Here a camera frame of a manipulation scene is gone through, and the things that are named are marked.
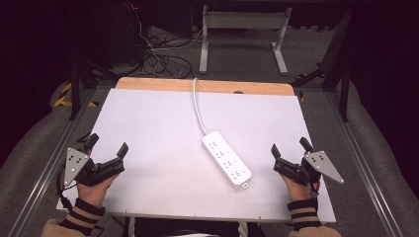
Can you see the yellow black hazard tape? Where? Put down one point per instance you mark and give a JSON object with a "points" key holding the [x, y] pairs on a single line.
{"points": [[64, 98]]}

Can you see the black metal stand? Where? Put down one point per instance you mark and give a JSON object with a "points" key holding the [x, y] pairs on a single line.
{"points": [[77, 85]]}

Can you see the person's left hand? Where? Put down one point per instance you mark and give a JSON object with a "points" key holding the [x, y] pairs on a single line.
{"points": [[94, 194]]}

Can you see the white power strip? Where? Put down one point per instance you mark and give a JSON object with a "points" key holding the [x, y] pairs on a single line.
{"points": [[227, 161]]}

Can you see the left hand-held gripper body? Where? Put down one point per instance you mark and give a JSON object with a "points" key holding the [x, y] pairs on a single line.
{"points": [[75, 164]]}

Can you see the black tripod stand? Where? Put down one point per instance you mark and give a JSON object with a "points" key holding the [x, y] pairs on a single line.
{"points": [[336, 65]]}

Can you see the aluminium floor rail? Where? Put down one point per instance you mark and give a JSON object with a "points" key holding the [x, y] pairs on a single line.
{"points": [[365, 171], [42, 171]]}

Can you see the white metal desk frame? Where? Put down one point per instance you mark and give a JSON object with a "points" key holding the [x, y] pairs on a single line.
{"points": [[243, 20]]}

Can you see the dark computer tower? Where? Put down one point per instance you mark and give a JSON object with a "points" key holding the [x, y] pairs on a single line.
{"points": [[126, 29]]}

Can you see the person's right hand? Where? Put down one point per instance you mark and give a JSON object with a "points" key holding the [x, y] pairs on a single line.
{"points": [[298, 192]]}

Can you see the white board table cover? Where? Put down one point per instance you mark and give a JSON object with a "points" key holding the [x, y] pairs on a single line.
{"points": [[164, 148]]}

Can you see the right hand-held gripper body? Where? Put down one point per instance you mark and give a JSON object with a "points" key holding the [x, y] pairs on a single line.
{"points": [[324, 164]]}

